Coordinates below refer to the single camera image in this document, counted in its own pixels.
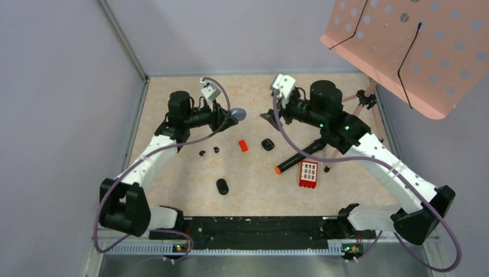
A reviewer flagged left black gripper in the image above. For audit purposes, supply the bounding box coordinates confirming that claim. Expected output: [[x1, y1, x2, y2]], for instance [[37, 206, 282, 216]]
[[184, 98, 238, 133]]

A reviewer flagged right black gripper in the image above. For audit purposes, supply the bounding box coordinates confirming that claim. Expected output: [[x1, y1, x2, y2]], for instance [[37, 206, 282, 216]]
[[260, 92, 326, 131]]

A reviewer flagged lavender earbud charging case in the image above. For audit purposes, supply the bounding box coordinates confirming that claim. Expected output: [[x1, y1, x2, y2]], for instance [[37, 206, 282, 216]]
[[230, 108, 247, 121]]

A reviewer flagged black earbud charging case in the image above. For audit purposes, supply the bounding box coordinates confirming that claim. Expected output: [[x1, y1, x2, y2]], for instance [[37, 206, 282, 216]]
[[216, 178, 229, 195]]

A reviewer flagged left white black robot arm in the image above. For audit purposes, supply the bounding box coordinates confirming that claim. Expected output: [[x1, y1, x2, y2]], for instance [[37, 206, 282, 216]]
[[99, 85, 238, 239]]

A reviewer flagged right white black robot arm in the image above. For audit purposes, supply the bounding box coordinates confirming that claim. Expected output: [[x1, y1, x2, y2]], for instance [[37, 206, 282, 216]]
[[263, 76, 455, 245]]

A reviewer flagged small red block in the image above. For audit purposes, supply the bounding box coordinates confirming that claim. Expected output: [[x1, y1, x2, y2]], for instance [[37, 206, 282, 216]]
[[238, 140, 249, 152]]

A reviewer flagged black microphone orange tip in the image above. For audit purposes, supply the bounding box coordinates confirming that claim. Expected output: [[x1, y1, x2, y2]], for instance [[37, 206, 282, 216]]
[[275, 138, 326, 174]]

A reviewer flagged red white toy block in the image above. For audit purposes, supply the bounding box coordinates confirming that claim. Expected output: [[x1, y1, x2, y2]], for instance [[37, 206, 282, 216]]
[[299, 160, 318, 189]]

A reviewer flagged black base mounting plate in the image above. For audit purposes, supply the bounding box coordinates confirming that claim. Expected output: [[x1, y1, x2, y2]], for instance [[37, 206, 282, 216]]
[[149, 216, 377, 259]]

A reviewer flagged pink perforated music stand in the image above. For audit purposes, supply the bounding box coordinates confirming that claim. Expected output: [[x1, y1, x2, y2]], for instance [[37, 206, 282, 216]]
[[321, 1, 488, 120]]

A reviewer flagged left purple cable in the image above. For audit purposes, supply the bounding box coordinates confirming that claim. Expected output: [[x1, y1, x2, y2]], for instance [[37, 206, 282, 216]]
[[92, 77, 231, 264]]

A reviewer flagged purple cable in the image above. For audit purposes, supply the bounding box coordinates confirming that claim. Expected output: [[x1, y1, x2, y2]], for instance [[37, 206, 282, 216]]
[[272, 89, 463, 273], [92, 77, 231, 264]]

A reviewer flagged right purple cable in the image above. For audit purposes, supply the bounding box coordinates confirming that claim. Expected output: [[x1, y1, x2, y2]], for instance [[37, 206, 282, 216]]
[[272, 89, 463, 273]]

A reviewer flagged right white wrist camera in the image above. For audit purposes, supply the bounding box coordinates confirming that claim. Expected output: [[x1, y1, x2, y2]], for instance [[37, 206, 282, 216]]
[[270, 74, 296, 108]]

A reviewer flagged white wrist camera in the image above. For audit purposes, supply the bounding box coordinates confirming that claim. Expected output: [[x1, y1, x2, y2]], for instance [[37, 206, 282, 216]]
[[200, 78, 221, 111], [270, 74, 296, 108]]

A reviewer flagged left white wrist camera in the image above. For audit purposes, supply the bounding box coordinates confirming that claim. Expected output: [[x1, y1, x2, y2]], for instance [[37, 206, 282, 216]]
[[200, 78, 221, 111]]

